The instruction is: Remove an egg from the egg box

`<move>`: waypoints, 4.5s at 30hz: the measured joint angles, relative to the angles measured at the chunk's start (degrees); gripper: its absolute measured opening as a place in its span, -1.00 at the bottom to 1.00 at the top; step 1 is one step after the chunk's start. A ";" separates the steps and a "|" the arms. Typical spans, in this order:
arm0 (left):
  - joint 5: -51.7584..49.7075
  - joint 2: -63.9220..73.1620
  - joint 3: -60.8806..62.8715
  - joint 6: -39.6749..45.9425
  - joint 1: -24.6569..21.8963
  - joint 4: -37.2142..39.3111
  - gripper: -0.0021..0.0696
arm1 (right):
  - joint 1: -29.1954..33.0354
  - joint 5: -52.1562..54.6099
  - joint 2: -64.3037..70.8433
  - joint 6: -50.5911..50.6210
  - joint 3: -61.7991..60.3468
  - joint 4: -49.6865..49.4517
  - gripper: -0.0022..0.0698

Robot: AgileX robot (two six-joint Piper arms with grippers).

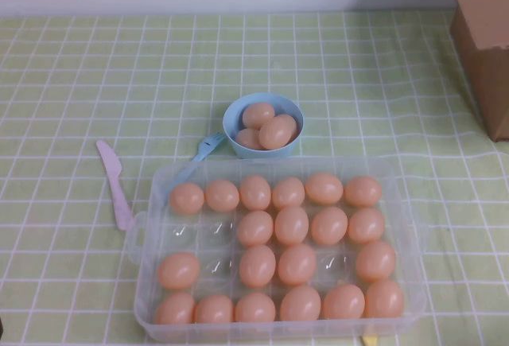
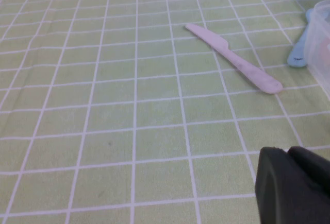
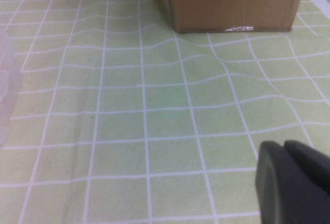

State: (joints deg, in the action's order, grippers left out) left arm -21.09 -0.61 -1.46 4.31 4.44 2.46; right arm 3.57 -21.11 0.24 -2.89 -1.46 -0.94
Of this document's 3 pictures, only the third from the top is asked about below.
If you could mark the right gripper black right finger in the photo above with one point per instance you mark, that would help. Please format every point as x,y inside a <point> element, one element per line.
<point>309,162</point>

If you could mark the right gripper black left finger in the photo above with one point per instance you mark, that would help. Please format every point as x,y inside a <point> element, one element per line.
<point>273,190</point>

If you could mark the brown cardboard box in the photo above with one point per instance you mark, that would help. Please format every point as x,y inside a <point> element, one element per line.
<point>232,2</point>

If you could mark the clear plastic egg box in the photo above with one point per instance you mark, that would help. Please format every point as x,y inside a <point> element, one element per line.
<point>7,79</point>

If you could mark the green checked tablecloth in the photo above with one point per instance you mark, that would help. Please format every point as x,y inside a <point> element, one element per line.
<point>154,131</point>

